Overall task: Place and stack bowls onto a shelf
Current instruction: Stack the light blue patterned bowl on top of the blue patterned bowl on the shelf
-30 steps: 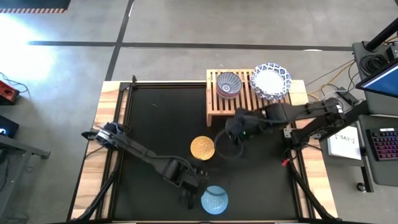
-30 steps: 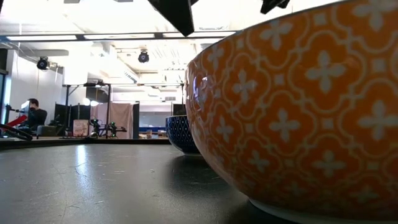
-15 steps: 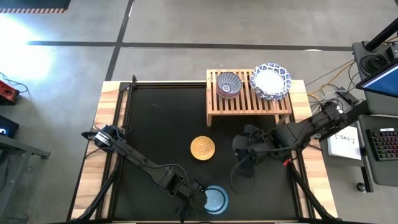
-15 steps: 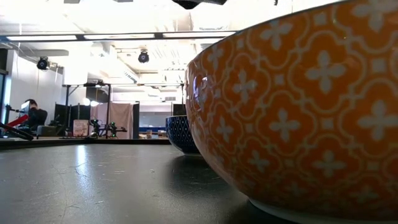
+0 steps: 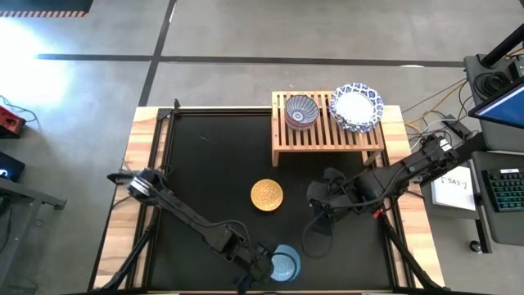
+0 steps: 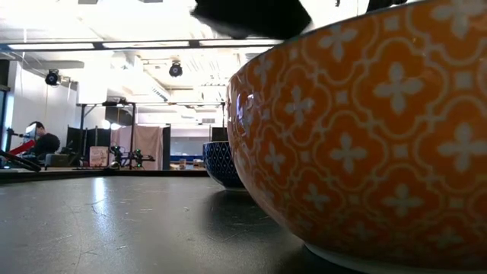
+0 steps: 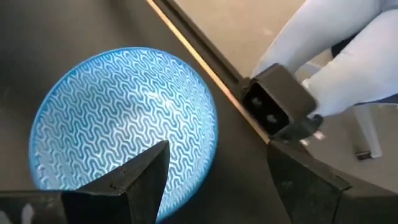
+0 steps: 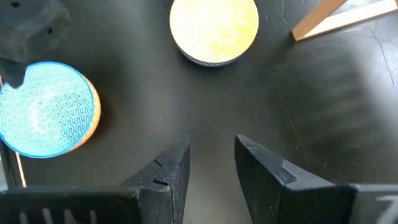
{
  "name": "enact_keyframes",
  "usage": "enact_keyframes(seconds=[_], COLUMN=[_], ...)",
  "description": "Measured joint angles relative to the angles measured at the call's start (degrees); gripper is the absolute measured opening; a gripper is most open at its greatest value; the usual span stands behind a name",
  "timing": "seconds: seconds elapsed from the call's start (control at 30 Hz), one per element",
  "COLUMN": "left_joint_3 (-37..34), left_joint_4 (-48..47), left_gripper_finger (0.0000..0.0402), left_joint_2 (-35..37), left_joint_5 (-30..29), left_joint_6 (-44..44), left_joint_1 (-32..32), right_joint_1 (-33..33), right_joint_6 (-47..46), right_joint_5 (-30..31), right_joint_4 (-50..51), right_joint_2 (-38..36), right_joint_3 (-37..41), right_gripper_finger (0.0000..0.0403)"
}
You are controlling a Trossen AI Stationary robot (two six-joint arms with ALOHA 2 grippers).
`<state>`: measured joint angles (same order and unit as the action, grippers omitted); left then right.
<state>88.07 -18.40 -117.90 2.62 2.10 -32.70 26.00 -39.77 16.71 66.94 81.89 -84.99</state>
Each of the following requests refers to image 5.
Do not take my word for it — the coiled black cable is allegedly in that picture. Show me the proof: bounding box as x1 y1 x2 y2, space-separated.
474 71 511 98

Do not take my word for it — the black backlit keyboard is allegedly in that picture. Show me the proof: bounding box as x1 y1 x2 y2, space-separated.
481 167 524 213

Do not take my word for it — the yellow cable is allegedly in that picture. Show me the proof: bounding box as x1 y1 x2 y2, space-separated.
404 77 468 126

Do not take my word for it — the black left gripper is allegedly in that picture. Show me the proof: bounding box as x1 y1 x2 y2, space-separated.
236 243 274 295

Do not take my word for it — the orange patterned bowl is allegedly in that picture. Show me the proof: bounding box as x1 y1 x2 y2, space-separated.
250 178 284 212

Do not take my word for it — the white bowl blue-grey pattern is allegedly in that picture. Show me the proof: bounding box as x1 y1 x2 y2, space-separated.
287 121 317 132

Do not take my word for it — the hazard striped black mat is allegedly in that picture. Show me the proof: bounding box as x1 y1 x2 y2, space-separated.
0 0 94 18

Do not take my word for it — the grey computer desk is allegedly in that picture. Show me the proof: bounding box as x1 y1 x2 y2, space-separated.
463 52 524 247

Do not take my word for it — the black power strip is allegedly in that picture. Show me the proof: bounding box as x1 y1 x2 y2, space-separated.
444 116 472 140

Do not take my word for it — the desk monitor with blue screen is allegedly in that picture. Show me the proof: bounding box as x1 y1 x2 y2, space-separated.
468 75 524 130

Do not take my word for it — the dark device with light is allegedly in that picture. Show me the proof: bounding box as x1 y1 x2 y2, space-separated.
0 151 25 183

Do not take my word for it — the red zigzag patterned bowl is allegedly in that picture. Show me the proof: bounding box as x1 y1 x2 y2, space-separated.
284 93 320 129

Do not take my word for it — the black slanted pole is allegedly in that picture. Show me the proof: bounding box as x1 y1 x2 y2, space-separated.
481 26 524 69

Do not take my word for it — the white paper sign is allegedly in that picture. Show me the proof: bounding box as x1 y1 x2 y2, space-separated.
431 166 476 211

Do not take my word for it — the red box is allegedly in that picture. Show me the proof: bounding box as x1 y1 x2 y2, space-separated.
0 105 26 136

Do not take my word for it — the wooden slatted shelf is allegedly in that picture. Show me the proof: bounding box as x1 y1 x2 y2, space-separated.
271 90 386 168

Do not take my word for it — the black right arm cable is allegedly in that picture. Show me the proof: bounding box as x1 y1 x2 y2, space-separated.
301 208 335 259

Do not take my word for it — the blue patterned bowl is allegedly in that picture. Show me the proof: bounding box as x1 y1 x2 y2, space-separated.
269 244 302 283

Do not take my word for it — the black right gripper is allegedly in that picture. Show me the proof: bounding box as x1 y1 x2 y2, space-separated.
306 167 373 238

